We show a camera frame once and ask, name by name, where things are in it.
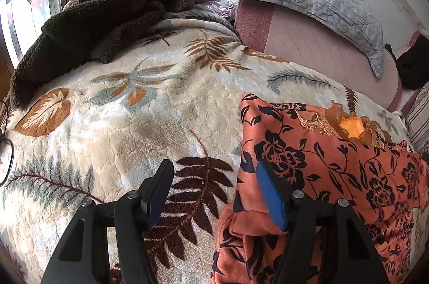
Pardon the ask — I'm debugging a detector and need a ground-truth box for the black cloth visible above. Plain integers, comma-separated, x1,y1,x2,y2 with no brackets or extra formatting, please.
385,36,429,90

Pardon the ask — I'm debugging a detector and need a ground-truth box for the dark brown fleece garment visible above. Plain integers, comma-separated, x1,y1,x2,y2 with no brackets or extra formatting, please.
9,0,222,109

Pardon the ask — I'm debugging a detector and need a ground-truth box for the striped floral pillow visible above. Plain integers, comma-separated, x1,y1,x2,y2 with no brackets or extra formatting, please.
400,81,429,154

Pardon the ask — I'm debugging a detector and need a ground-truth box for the orange black floral garment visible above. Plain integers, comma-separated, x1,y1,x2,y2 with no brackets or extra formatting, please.
210,93,424,284

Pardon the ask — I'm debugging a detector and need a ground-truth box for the black cable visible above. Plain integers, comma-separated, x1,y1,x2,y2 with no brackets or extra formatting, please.
0,100,16,187

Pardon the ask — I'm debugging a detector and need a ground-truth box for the purple patterned cloth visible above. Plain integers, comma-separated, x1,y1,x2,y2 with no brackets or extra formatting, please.
198,1,240,25

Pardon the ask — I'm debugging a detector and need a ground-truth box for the cream leaf-print plush blanket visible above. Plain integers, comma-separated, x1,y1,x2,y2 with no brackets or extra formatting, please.
0,18,416,284

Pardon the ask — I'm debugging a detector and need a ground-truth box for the pink bed cushion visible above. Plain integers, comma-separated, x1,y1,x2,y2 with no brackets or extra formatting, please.
235,0,403,112

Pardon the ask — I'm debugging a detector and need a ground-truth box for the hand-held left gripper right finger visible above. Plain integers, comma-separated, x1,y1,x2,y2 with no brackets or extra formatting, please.
256,160,391,284

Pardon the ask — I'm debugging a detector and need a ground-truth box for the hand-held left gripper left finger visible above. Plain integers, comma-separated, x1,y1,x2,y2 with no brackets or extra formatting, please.
41,159,174,284

